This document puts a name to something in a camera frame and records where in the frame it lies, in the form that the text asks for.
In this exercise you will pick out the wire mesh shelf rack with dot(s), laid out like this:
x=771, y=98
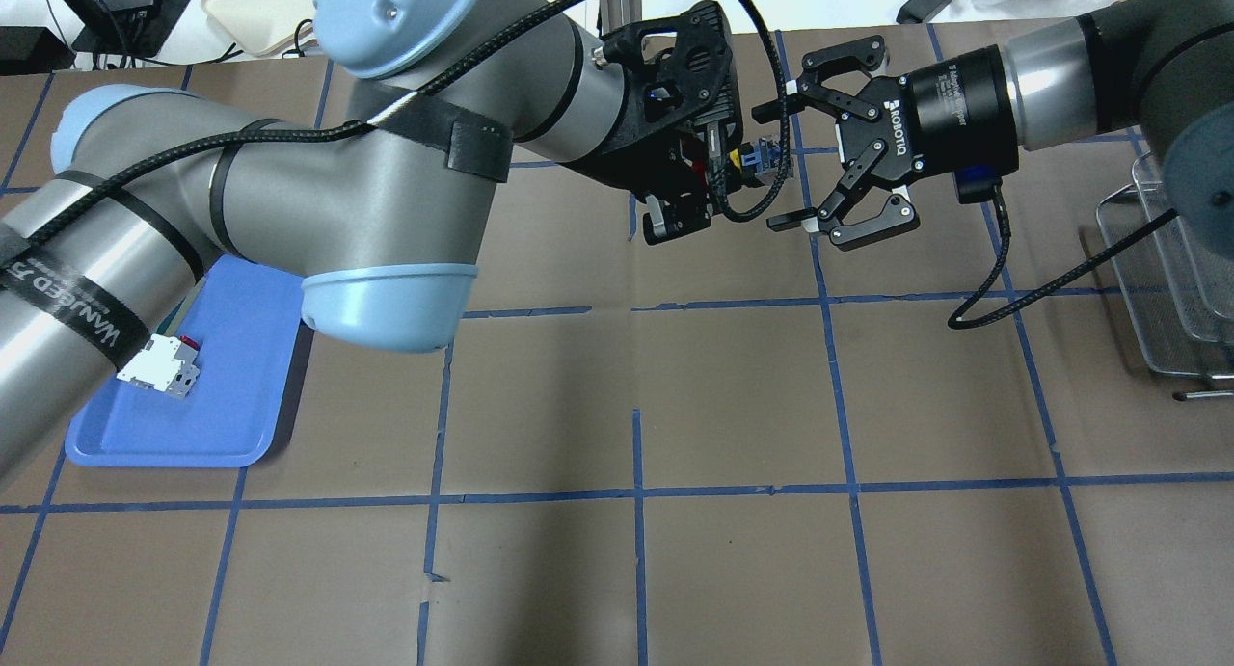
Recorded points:
x=1178, y=298

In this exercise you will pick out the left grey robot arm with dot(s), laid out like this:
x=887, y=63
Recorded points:
x=383, y=216

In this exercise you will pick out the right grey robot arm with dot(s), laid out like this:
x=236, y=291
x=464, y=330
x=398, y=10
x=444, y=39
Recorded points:
x=1165, y=66

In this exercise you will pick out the beige plastic tray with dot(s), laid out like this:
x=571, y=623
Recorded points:
x=262, y=28

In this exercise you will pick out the white red circuit breaker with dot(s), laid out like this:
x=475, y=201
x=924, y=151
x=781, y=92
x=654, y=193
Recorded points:
x=166, y=364

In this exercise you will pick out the red emergency stop push button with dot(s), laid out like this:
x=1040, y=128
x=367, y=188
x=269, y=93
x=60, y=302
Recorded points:
x=756, y=164

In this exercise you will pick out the black power adapter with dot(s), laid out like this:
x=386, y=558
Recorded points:
x=919, y=11

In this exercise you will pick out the blue plastic tray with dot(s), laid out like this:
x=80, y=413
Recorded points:
x=246, y=321

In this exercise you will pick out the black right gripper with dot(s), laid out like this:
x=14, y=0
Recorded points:
x=954, y=105

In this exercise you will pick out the black camera stand base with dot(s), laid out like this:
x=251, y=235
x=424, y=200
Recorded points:
x=134, y=28

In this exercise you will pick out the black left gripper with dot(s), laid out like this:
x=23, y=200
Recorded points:
x=617, y=171

